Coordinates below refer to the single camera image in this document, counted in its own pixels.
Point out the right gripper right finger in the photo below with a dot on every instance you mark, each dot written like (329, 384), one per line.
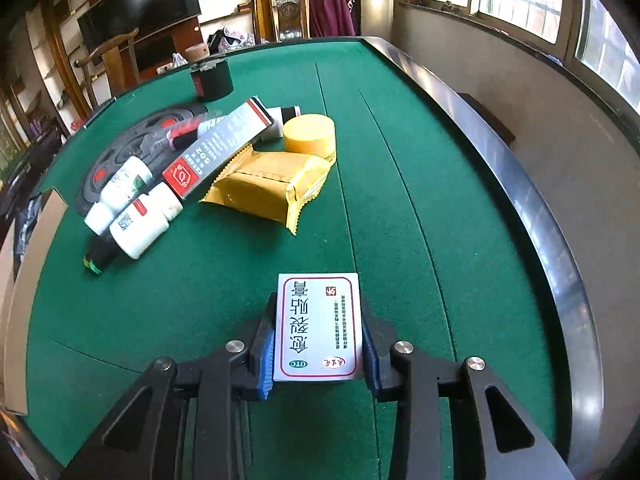
(492, 436)

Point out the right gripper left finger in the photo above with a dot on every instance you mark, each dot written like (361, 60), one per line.
(184, 411)

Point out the white medicine box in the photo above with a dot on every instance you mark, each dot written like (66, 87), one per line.
(318, 328)

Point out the black marker green end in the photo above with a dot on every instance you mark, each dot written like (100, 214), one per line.
(101, 252)

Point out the white pill bottle red label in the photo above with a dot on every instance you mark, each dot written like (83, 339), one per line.
(143, 221)

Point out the grey 502 glue box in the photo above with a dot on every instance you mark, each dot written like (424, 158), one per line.
(216, 146)

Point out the white bottle green label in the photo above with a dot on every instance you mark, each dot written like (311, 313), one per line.
(118, 193)

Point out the clear packet with red item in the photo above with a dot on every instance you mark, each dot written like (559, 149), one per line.
(179, 135)

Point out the cardboard box tray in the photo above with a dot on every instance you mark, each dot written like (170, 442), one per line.
(18, 291)

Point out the yellow foil snack packet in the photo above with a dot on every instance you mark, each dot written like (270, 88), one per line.
(270, 185)

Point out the round grey table centre panel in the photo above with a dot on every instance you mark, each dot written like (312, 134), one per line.
(135, 140)

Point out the dark wooden stool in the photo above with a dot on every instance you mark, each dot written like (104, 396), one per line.
(500, 128)

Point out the black ink bottle with cork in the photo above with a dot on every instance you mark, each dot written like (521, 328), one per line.
(210, 74)

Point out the wooden chair near television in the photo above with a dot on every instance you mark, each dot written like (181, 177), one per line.
(109, 54)

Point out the pile of clothes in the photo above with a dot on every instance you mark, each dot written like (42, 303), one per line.
(225, 40)

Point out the wooden chair with garment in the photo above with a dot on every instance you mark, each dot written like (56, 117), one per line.
(279, 20)

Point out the black flat television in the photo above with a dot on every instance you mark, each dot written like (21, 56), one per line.
(109, 18)

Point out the maroon garment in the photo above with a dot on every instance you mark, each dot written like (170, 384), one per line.
(331, 18)

